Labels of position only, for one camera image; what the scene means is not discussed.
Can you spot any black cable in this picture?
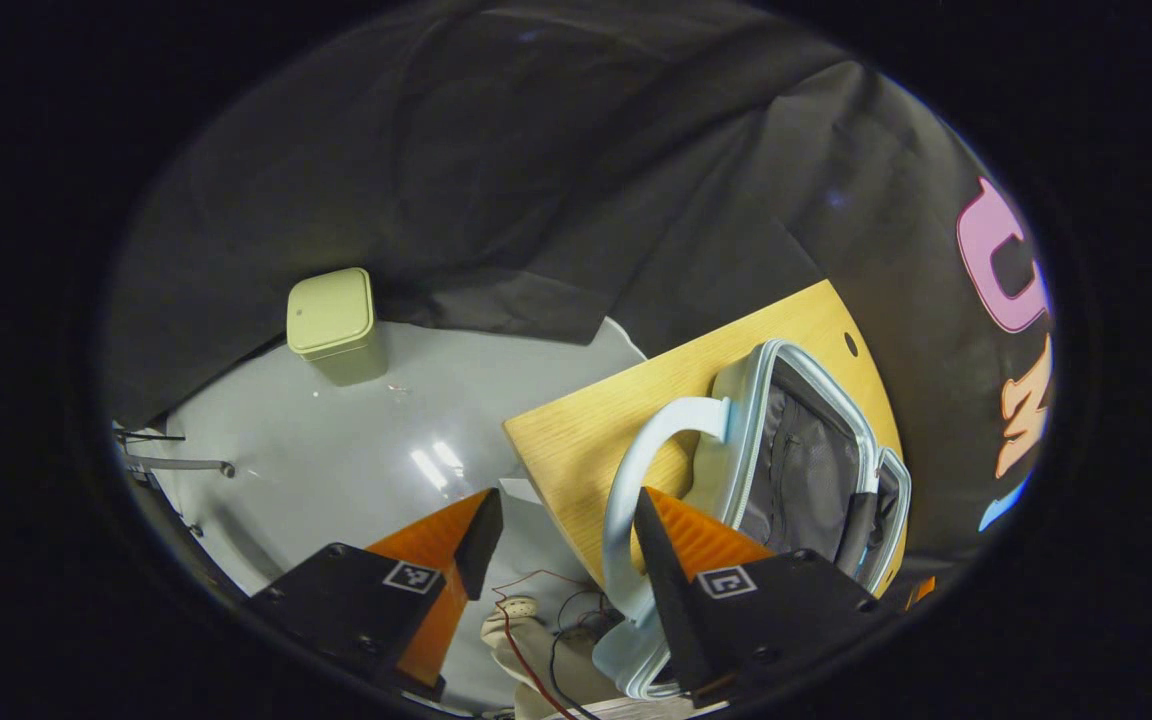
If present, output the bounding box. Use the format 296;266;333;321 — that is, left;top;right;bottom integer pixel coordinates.
548;588;627;720

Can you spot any red cable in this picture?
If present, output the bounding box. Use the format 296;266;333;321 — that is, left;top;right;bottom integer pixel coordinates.
491;570;597;720

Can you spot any light blue suitcase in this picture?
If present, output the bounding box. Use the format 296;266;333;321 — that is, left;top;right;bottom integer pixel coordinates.
591;338;913;701

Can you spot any pale green lidded bin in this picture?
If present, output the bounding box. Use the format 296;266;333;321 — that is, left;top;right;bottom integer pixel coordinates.
285;266;389;387

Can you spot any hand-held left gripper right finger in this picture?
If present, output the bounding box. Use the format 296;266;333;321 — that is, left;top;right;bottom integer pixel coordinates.
631;486;887;709

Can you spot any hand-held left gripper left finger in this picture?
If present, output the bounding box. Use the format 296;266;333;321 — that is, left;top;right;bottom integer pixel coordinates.
244;486;506;701

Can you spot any black backdrop cloth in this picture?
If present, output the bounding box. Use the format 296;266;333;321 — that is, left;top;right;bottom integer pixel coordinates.
101;0;1057;581

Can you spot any grey metal bar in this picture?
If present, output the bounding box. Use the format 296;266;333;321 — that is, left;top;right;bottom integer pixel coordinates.
121;455;237;479

